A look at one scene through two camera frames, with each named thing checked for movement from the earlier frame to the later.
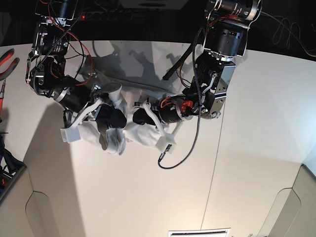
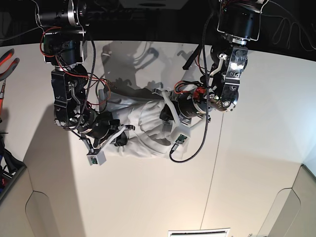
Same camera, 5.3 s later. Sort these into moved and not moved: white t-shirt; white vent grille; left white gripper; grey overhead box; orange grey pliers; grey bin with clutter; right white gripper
Moved: white t-shirt; right white gripper; left white gripper
Not moved: white vent grille; grey overhead box; grey bin with clutter; orange grey pliers
